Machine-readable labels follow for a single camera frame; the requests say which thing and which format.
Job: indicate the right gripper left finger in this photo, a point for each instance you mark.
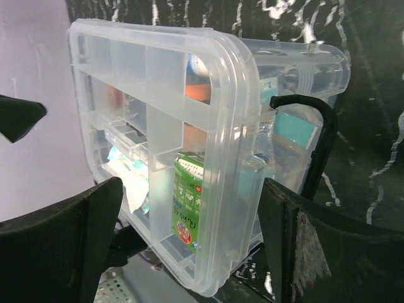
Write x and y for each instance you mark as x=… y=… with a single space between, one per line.
x=58 y=253

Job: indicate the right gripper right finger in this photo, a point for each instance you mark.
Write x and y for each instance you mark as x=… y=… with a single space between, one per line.
x=315 y=254

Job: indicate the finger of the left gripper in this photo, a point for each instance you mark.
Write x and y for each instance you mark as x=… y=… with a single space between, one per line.
x=19 y=116

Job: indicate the teal header cotton swab bag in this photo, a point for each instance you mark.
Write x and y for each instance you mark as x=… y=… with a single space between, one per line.
x=285 y=143

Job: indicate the small green box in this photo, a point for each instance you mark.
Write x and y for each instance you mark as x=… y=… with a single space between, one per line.
x=188 y=181

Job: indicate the clear divided organizer tray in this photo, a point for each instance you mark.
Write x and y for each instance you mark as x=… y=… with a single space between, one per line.
x=137 y=60

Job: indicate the clear medicine kit box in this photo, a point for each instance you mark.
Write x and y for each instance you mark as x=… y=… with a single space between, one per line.
x=236 y=135

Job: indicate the blue white ointment tube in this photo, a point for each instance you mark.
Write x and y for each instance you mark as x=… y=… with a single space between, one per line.
x=196 y=66

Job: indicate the small orange coin item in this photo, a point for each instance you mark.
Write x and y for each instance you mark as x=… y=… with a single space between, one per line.
x=115 y=97

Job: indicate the white green sachet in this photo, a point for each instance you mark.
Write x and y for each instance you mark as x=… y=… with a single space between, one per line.
x=134 y=176

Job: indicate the brown medicine bottle orange cap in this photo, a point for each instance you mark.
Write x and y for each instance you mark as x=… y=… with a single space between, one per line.
x=197 y=88

